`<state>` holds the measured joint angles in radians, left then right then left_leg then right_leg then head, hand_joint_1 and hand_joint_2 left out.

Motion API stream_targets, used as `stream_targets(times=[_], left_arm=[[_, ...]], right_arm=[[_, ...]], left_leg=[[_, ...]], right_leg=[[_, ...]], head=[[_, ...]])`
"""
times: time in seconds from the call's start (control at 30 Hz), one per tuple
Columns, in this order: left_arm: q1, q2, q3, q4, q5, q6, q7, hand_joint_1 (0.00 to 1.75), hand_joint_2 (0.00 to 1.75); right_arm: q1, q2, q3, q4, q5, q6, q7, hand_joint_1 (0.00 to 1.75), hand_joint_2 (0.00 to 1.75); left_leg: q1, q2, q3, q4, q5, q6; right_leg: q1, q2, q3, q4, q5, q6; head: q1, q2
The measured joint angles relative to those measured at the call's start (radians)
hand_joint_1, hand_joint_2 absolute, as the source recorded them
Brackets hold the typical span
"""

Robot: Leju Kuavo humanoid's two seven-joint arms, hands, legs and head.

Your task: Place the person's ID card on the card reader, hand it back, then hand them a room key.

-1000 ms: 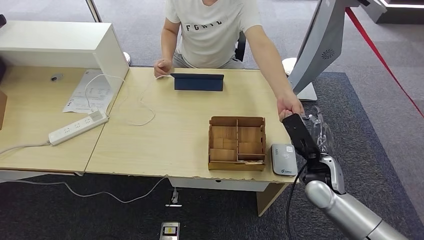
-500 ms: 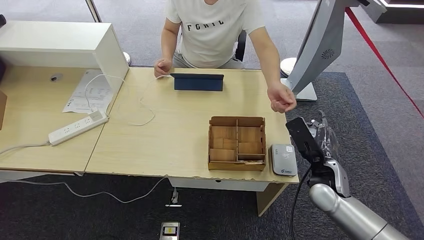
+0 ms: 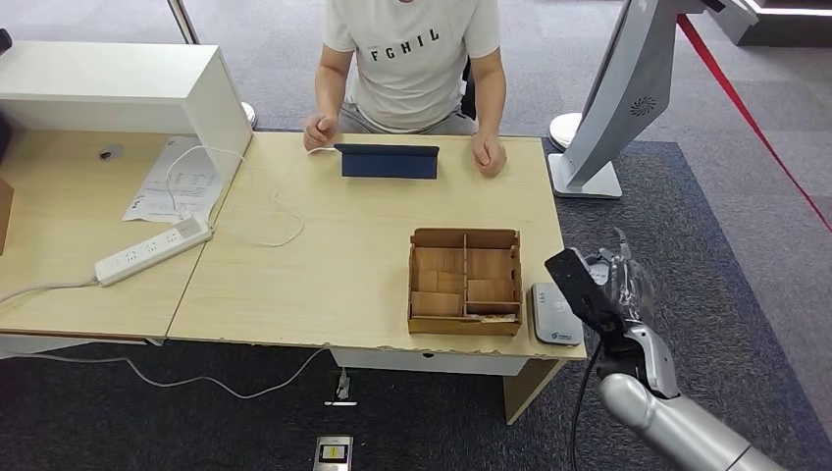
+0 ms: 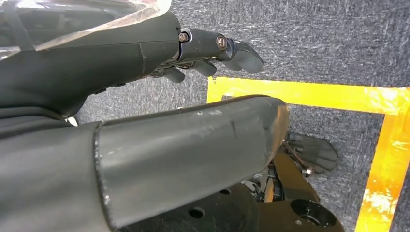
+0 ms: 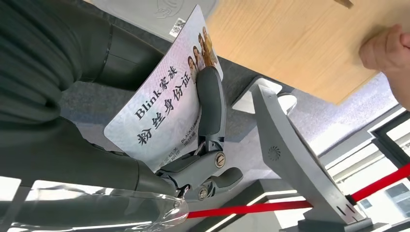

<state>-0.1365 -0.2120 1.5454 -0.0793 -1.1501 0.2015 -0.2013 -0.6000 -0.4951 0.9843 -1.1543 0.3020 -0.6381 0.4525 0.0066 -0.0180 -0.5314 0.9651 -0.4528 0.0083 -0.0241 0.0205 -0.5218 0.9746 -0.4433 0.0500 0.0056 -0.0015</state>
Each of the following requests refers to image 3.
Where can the person's left hand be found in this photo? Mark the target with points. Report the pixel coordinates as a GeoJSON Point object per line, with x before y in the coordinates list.
{"type": "Point", "coordinates": [489, 155]}

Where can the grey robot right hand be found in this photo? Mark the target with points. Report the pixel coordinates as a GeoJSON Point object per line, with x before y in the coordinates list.
{"type": "Point", "coordinates": [630, 292]}

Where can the person's right hand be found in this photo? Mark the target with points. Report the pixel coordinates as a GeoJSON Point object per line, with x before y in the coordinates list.
{"type": "Point", "coordinates": [320, 132]}

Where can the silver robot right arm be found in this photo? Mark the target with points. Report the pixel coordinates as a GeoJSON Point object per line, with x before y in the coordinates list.
{"type": "Point", "coordinates": [663, 416]}

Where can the person's right forearm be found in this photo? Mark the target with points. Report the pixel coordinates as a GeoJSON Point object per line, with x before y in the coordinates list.
{"type": "Point", "coordinates": [328, 88]}

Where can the person's left forearm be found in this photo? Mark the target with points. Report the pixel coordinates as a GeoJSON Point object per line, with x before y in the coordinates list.
{"type": "Point", "coordinates": [491, 97]}

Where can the grey card reader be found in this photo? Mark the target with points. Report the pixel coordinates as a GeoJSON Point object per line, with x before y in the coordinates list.
{"type": "Point", "coordinates": [552, 322]}

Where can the person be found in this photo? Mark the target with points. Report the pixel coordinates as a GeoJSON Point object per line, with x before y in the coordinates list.
{"type": "Point", "coordinates": [409, 65]}

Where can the black chair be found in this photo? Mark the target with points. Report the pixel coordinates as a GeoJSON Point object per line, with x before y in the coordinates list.
{"type": "Point", "coordinates": [469, 91]}

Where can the white round stand base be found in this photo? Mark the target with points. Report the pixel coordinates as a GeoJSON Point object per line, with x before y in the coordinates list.
{"type": "Point", "coordinates": [248, 114]}
{"type": "Point", "coordinates": [563, 130]}

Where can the dark blue tablet case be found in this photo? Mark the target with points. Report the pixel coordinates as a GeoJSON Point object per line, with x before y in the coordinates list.
{"type": "Point", "coordinates": [390, 166]}

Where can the printed paper sheet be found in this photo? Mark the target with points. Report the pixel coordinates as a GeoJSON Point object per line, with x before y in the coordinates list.
{"type": "Point", "coordinates": [190, 188]}

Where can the light wood desk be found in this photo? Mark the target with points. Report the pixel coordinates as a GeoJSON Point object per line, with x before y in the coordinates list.
{"type": "Point", "coordinates": [58, 214]}
{"type": "Point", "coordinates": [338, 273]}

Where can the grey kiosk stand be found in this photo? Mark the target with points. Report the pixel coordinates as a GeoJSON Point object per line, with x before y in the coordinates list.
{"type": "Point", "coordinates": [625, 91]}

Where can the wooden compartment box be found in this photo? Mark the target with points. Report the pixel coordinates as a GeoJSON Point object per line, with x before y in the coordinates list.
{"type": "Point", "coordinates": [464, 313]}

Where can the metal pole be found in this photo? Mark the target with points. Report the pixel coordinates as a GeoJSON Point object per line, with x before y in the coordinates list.
{"type": "Point", "coordinates": [183, 21]}

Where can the white power strip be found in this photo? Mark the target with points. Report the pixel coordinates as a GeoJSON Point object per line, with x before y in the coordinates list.
{"type": "Point", "coordinates": [151, 250]}

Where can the grey desk grommet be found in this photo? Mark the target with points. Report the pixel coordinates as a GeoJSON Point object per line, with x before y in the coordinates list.
{"type": "Point", "coordinates": [109, 154]}

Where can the red floor tape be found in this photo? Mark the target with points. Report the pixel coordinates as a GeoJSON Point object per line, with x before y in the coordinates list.
{"type": "Point", "coordinates": [736, 101]}

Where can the white counter shelf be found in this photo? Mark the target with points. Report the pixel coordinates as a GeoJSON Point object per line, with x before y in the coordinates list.
{"type": "Point", "coordinates": [104, 78]}

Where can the white floor plug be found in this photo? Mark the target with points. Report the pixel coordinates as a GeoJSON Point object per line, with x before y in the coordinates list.
{"type": "Point", "coordinates": [342, 389]}

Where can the black platform with white edge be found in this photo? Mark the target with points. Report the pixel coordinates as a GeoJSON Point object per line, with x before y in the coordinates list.
{"type": "Point", "coordinates": [794, 32]}

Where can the silver floor socket box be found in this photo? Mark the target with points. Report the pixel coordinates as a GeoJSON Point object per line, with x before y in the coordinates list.
{"type": "Point", "coordinates": [333, 454]}

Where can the brown cardboard box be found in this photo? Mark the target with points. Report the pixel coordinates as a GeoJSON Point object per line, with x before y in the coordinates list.
{"type": "Point", "coordinates": [4, 214]}

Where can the small black object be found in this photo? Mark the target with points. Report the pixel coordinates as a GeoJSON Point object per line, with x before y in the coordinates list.
{"type": "Point", "coordinates": [3, 40]}

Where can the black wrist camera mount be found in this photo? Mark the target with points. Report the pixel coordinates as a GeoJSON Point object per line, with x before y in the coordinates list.
{"type": "Point", "coordinates": [582, 289]}

